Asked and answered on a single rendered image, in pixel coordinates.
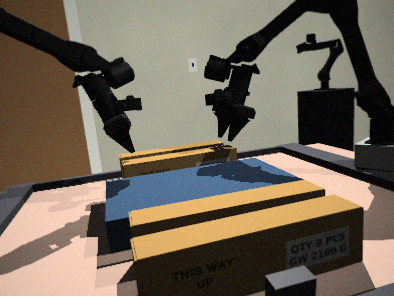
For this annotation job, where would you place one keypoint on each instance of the brown cardboard carton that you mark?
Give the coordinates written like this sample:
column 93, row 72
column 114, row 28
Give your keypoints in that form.
column 176, row 215
column 179, row 160
column 167, row 150
column 231, row 256

